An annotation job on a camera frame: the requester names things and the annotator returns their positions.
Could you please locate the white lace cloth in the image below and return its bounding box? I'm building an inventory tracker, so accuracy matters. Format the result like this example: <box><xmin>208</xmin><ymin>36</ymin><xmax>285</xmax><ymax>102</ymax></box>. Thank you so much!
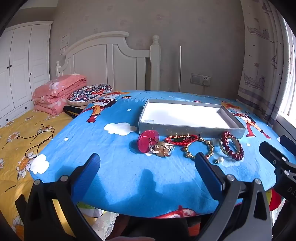
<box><xmin>77</xmin><ymin>202</ymin><xmax>119</xmax><ymax>240</ymax></box>

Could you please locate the red disc hair ornament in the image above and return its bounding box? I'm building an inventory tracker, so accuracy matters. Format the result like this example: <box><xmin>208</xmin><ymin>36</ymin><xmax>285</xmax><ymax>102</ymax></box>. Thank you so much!
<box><xmin>137</xmin><ymin>130</ymin><xmax>159</xmax><ymax>153</ymax></box>

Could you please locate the gold bamboo-shaped bangle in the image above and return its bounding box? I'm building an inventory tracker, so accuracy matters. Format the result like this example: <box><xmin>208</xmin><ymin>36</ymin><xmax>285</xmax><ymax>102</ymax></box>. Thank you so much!
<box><xmin>183</xmin><ymin>137</ymin><xmax>219</xmax><ymax>160</ymax></box>

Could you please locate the white wardrobe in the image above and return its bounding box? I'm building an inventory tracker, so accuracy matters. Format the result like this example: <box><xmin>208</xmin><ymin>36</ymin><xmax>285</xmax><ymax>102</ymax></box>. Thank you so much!
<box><xmin>0</xmin><ymin>21</ymin><xmax>53</xmax><ymax>128</ymax></box>

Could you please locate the gold ring ornament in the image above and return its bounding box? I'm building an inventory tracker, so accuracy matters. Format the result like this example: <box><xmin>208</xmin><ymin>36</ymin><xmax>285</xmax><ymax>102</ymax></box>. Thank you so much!
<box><xmin>150</xmin><ymin>142</ymin><xmax>173</xmax><ymax>158</ymax></box>

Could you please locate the black strap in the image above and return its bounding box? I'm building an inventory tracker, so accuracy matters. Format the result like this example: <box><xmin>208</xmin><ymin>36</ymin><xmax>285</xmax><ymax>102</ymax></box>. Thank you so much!
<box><xmin>63</xmin><ymin>105</ymin><xmax>84</xmax><ymax>120</ymax></box>

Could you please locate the ship printed curtain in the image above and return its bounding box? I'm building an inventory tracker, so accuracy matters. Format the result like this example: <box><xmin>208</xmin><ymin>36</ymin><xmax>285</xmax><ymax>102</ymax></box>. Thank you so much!
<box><xmin>236</xmin><ymin>0</ymin><xmax>296</xmax><ymax>127</ymax></box>

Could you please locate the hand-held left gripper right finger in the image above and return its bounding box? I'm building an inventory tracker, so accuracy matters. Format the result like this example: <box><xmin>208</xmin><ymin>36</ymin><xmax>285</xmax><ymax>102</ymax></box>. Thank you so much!
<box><xmin>195</xmin><ymin>152</ymin><xmax>273</xmax><ymax>241</ymax></box>

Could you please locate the pink folded quilt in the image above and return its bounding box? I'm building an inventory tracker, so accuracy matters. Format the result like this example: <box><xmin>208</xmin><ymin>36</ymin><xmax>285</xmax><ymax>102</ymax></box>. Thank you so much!
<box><xmin>32</xmin><ymin>74</ymin><xmax>88</xmax><ymax>115</ymax></box>

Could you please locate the grey shallow cardboard box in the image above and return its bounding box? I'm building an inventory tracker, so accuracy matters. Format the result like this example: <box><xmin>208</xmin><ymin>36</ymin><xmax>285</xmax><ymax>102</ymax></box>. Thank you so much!
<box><xmin>138</xmin><ymin>98</ymin><xmax>246</xmax><ymax>139</ymax></box>

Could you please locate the dark red bead bracelet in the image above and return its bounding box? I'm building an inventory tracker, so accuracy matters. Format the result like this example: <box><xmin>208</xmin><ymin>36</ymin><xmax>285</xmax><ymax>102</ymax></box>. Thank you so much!
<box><xmin>220</xmin><ymin>131</ymin><xmax>244</xmax><ymax>161</ymax></box>

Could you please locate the thin gold bangle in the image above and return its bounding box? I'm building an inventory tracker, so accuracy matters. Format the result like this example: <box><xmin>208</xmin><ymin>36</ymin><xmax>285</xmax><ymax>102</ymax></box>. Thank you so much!
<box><xmin>219</xmin><ymin>138</ymin><xmax>240</xmax><ymax>156</ymax></box>

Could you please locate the red beaded necklace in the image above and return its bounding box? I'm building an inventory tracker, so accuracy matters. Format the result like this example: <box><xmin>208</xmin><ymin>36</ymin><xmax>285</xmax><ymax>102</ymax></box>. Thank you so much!
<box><xmin>165</xmin><ymin>134</ymin><xmax>200</xmax><ymax>147</ymax></box>

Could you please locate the metal pole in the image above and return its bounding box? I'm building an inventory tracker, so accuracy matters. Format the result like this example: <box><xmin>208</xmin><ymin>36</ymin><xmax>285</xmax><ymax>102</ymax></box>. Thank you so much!
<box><xmin>178</xmin><ymin>46</ymin><xmax>182</xmax><ymax>92</ymax></box>

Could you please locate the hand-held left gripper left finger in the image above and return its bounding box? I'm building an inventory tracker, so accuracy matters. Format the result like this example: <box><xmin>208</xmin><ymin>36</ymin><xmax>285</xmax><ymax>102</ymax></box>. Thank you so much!
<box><xmin>15</xmin><ymin>153</ymin><xmax>101</xmax><ymax>241</ymax></box>

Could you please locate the white bed headboard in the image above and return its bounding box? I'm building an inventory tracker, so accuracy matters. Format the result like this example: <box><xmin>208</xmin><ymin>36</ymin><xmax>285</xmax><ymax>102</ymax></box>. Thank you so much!
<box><xmin>55</xmin><ymin>31</ymin><xmax>161</xmax><ymax>91</ymax></box>

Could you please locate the round patterned pillow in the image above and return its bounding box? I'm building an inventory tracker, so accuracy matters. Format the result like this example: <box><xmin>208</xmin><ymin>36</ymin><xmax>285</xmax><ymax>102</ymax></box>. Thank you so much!
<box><xmin>68</xmin><ymin>83</ymin><xmax>113</xmax><ymax>107</ymax></box>

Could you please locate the yellow floral bed sheet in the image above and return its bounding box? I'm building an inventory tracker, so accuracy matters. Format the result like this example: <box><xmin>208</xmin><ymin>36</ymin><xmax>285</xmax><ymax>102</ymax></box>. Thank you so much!
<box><xmin>0</xmin><ymin>108</ymin><xmax>78</xmax><ymax>241</ymax></box>

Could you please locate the blue cartoon printed cloth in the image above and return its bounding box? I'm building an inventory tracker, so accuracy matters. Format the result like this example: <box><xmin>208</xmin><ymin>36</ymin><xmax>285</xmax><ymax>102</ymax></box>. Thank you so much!
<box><xmin>30</xmin><ymin>90</ymin><xmax>296</xmax><ymax>219</ymax></box>

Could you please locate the black cord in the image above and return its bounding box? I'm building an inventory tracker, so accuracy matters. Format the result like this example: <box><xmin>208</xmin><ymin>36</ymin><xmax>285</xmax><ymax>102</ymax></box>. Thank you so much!
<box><xmin>17</xmin><ymin>124</ymin><xmax>55</xmax><ymax>160</ymax></box>

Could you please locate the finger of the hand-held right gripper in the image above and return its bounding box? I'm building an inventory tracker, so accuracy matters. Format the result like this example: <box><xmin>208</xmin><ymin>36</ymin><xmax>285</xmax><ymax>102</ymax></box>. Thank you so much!
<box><xmin>279</xmin><ymin>134</ymin><xmax>296</xmax><ymax>151</ymax></box>
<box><xmin>258</xmin><ymin>141</ymin><xmax>292</xmax><ymax>168</ymax></box>

